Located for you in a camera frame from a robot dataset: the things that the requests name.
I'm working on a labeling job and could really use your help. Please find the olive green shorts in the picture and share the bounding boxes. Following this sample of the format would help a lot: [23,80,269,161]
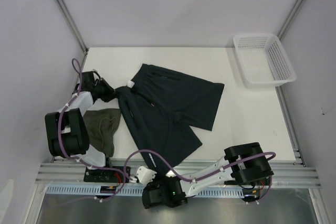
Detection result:
[83,109,121,157]

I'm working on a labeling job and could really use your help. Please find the dark teal shorts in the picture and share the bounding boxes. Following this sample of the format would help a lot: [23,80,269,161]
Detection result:
[115,64,225,175]

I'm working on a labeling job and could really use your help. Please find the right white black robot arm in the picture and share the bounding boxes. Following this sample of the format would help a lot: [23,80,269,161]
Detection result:
[137,142,276,209]

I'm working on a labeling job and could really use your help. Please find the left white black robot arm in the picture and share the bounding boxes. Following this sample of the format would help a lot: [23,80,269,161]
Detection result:
[45,71,121,182]

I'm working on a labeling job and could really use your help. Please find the white perforated plastic basket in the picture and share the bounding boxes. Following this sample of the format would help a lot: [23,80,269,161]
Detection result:
[233,33,297,88]

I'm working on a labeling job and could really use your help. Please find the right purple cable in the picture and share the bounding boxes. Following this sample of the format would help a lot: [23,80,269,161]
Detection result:
[124,150,277,205]

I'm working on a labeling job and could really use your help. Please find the purple cable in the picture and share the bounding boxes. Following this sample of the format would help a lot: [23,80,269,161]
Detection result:
[57,58,130,205]
[124,150,277,205]

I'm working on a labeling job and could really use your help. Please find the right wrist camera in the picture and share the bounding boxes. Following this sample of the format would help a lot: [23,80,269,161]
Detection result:
[130,166,157,185]

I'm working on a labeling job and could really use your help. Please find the slotted grey cable duct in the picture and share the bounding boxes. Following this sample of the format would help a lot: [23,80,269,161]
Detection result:
[46,184,244,198]

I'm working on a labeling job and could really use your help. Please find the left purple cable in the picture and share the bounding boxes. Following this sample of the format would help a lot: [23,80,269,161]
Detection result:
[57,58,130,205]

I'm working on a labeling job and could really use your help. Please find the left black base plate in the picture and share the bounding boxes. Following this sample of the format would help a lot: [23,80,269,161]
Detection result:
[83,166,123,184]

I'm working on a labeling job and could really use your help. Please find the left aluminium frame post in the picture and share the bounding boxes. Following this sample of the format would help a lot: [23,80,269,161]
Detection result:
[54,0,88,55]

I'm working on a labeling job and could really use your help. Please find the aluminium frame post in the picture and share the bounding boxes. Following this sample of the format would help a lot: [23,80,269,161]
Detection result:
[277,0,306,41]
[54,0,88,55]

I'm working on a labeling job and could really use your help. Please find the aluminium mounting rail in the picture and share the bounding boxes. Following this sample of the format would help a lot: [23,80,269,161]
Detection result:
[35,158,322,190]

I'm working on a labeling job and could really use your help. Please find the right aluminium frame post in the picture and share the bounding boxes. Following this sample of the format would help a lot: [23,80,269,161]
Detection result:
[277,0,306,41]

